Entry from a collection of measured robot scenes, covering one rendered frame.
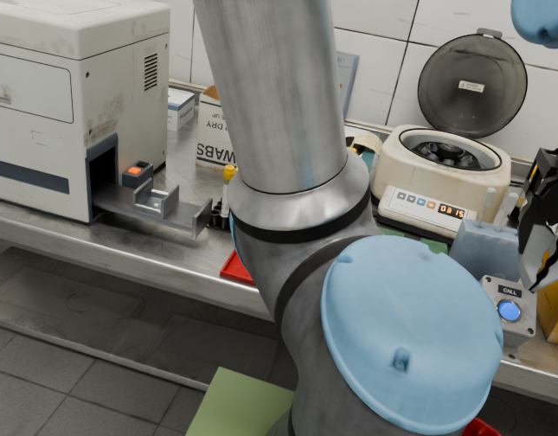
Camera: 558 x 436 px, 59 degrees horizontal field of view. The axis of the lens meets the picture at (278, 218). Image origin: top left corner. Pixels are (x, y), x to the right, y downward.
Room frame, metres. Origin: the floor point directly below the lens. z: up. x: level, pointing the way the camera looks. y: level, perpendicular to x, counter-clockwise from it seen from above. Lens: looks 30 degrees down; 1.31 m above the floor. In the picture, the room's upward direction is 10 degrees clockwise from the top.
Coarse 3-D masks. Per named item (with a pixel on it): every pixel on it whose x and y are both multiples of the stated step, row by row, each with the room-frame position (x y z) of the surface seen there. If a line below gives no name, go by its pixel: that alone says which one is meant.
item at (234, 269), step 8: (232, 256) 0.60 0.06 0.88; (224, 264) 0.58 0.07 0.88; (232, 264) 0.59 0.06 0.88; (240, 264) 0.60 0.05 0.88; (224, 272) 0.56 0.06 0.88; (232, 272) 0.57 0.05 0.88; (240, 272) 0.57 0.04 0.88; (248, 272) 0.58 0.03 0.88; (240, 280) 0.56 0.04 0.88; (248, 280) 0.56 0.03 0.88
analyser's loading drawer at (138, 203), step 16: (96, 192) 0.67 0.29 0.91; (112, 192) 0.68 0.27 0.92; (128, 192) 0.69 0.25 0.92; (144, 192) 0.66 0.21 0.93; (160, 192) 0.68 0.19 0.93; (176, 192) 0.67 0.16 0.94; (112, 208) 0.64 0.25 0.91; (128, 208) 0.64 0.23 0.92; (144, 208) 0.63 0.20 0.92; (160, 208) 0.65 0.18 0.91; (176, 208) 0.66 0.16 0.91; (192, 208) 0.67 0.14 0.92; (208, 208) 0.66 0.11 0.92; (160, 224) 0.63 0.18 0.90; (176, 224) 0.62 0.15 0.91; (192, 224) 0.61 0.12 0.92
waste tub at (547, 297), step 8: (544, 256) 0.66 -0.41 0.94; (544, 264) 0.65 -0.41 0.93; (544, 288) 0.61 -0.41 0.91; (552, 288) 0.59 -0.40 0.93; (544, 296) 0.60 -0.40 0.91; (552, 296) 0.58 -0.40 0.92; (536, 304) 0.61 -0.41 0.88; (544, 304) 0.59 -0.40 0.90; (552, 304) 0.57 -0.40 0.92; (536, 312) 0.60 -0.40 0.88; (544, 312) 0.58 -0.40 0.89; (552, 312) 0.56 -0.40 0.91; (544, 320) 0.57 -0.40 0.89; (552, 320) 0.55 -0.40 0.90; (544, 328) 0.56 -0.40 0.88; (552, 328) 0.54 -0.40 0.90; (544, 336) 0.55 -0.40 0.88; (552, 336) 0.54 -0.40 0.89
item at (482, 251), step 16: (464, 224) 0.66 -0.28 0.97; (480, 224) 0.66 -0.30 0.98; (464, 240) 0.64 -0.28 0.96; (480, 240) 0.63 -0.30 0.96; (496, 240) 0.63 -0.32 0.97; (512, 240) 0.63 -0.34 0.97; (464, 256) 0.64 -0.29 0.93; (480, 256) 0.63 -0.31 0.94; (496, 256) 0.63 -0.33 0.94; (512, 256) 0.63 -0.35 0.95; (480, 272) 0.63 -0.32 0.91; (496, 272) 0.63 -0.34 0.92; (512, 272) 0.63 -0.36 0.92
